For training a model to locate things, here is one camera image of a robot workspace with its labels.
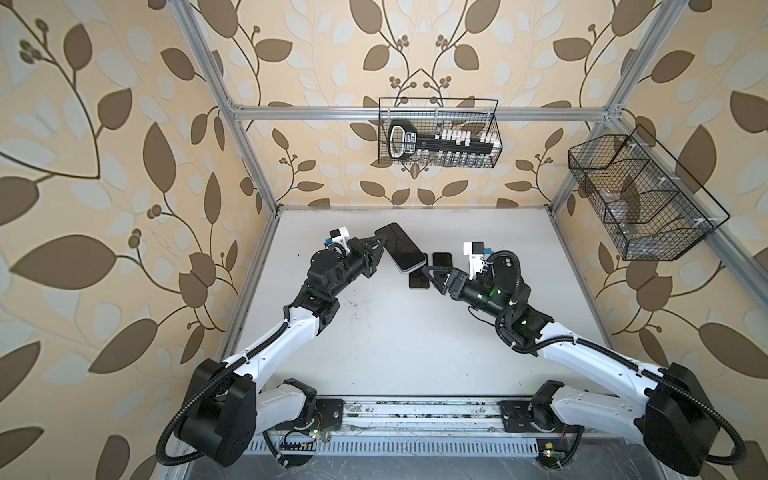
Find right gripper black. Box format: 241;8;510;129
425;265;508;325

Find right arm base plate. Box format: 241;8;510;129
497;400;579;436

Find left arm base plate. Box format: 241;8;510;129
265;397;346;434

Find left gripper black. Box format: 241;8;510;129
325;231;385;302

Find phone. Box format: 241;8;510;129
408;270;431;289
374;222;427;274
432;252;453;268

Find back wire basket black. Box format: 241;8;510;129
377;96;503;169

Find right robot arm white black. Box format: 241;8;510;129
422;250;748;477

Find wire basket black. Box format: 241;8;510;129
568;124;731;261
377;96;503;169

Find right wire basket black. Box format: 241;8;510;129
568;124;731;261

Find black phone case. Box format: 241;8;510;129
503;252;522;286

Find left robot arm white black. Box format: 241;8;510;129
155;229;385;467

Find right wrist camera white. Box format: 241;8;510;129
463;241;493;280

